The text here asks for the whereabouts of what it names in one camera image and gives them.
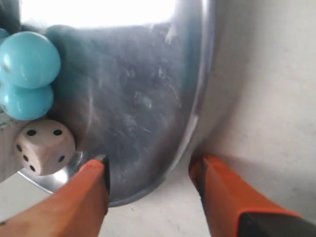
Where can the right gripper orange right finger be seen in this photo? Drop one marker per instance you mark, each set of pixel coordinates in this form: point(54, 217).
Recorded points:
point(226, 196)

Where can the teal bone toy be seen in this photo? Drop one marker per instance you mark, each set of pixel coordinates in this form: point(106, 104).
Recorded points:
point(29, 63)

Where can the wooden die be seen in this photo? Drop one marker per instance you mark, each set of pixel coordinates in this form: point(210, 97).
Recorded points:
point(44, 146)

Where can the round steel plate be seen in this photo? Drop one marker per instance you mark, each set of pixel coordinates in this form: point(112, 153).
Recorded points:
point(131, 85)

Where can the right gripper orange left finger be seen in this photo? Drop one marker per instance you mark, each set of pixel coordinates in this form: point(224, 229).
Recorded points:
point(77, 209)

